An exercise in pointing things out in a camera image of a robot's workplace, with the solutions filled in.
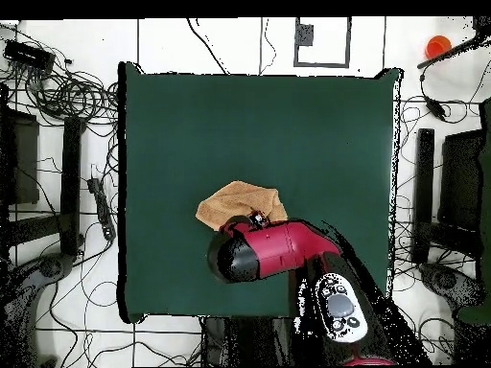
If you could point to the tan terry towel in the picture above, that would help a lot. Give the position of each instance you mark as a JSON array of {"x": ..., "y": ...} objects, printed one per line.
[{"x": 234, "y": 201}]

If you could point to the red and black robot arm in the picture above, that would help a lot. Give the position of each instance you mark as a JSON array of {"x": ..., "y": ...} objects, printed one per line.
[{"x": 284, "y": 245}]

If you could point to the dark flat panel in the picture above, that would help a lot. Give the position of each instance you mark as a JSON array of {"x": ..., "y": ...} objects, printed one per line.
[
  {"x": 25, "y": 161},
  {"x": 460, "y": 180}
]

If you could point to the dark green table cloth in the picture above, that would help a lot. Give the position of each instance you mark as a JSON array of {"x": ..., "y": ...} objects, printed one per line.
[{"x": 249, "y": 126}]

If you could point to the black power strip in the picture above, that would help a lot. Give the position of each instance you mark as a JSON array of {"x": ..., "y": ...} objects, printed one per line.
[{"x": 101, "y": 207}]

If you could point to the black stand bar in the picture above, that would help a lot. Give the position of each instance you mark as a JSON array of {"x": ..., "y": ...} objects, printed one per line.
[
  {"x": 424, "y": 191},
  {"x": 71, "y": 184}
]

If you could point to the black power adapter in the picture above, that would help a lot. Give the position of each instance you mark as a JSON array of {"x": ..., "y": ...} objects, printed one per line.
[{"x": 435, "y": 108}]

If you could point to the hanging green cloth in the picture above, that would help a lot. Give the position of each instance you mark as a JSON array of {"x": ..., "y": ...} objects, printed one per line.
[{"x": 486, "y": 184}]

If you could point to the orange cup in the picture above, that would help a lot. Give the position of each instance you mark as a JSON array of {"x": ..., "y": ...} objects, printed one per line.
[{"x": 438, "y": 46}]

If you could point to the black rod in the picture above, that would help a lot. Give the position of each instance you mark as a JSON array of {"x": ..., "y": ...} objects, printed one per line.
[{"x": 448, "y": 51}]

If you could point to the black electronics box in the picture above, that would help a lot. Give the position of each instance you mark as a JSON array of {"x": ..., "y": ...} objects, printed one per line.
[{"x": 28, "y": 55}]

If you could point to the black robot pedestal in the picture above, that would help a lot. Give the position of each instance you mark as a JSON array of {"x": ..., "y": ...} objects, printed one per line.
[{"x": 249, "y": 341}]

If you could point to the grey square floor frame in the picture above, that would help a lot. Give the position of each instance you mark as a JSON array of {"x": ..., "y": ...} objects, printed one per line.
[{"x": 348, "y": 42}]

